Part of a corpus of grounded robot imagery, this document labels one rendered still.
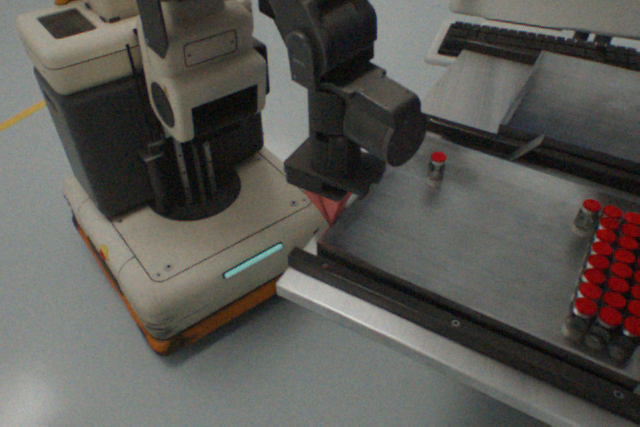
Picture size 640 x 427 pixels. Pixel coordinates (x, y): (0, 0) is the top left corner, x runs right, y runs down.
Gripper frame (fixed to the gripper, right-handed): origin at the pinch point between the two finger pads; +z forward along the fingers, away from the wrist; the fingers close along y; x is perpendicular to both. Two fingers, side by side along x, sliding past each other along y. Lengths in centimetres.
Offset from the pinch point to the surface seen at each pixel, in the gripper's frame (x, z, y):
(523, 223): 12.9, 2.0, 20.2
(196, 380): 8, 89, -47
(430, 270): -0.3, 1.9, 12.9
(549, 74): 53, 2, 14
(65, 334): 0, 89, -89
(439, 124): 26.1, 0.1, 3.8
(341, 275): -7.5, 0.0, 5.0
